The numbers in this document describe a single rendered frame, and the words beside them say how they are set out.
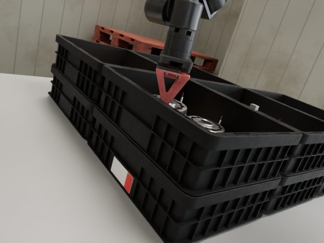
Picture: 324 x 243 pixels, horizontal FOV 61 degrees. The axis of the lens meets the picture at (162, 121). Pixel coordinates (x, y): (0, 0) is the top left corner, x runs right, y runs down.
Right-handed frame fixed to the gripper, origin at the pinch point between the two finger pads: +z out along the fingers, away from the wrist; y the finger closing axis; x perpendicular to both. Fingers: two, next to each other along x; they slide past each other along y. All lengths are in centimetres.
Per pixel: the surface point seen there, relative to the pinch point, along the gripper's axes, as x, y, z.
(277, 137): 21.7, 9.5, -0.1
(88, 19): -91, -265, 0
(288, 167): 31.2, 0.6, 9.1
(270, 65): 92, -189, -2
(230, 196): 15.3, 14.1, 11.7
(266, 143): 19.2, 11.4, 1.1
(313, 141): 35.0, -0.7, 2.0
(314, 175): 43.5, -7.4, 13.1
